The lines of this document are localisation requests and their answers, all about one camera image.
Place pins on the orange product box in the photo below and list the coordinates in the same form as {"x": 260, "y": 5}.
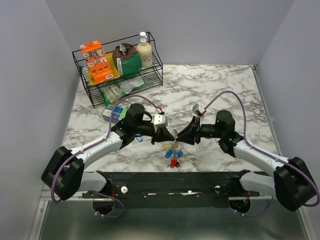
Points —
{"x": 96, "y": 60}

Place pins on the brown and green bag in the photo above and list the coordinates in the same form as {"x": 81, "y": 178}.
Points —
{"x": 127, "y": 60}

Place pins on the cream pump lotion bottle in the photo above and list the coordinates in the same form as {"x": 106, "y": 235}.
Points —
{"x": 145, "y": 51}

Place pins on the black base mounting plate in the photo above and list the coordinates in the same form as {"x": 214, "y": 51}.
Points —
{"x": 177, "y": 201}

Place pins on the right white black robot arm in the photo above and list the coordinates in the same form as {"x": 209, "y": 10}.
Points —
{"x": 287, "y": 180}

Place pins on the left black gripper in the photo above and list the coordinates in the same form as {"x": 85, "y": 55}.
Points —
{"x": 161, "y": 134}

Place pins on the blue key tag on table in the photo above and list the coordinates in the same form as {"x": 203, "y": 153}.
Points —
{"x": 139, "y": 138}

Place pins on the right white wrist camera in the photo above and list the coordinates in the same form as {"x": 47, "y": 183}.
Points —
{"x": 198, "y": 110}

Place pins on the red key tag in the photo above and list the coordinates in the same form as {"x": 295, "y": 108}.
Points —
{"x": 172, "y": 164}

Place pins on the black wire shelf rack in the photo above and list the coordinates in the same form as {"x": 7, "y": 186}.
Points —
{"x": 152, "y": 76}

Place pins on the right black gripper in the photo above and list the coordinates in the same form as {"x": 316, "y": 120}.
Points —
{"x": 190, "y": 133}

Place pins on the blue key tag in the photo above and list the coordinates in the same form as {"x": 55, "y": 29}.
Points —
{"x": 168, "y": 153}
{"x": 139, "y": 138}

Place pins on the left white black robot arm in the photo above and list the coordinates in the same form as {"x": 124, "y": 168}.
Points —
{"x": 64, "y": 174}

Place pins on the yellow packet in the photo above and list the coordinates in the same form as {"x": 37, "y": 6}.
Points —
{"x": 112, "y": 67}

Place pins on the small blue white box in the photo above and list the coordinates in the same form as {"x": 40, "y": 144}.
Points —
{"x": 116, "y": 114}

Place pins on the yellow key tag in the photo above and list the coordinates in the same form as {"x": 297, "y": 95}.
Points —
{"x": 167, "y": 145}

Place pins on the green white snack pouch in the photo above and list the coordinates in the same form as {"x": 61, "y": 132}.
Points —
{"x": 115, "y": 91}

